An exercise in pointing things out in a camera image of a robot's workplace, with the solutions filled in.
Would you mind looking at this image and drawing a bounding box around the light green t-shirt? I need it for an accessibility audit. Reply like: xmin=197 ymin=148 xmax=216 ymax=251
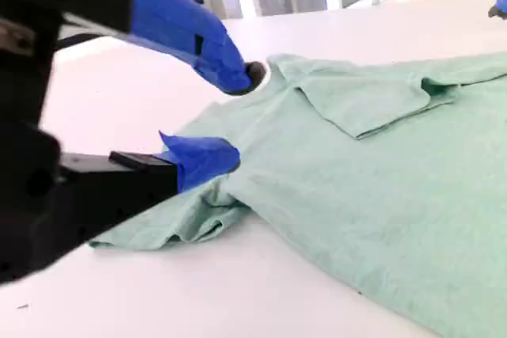
xmin=89 ymin=51 xmax=507 ymax=338

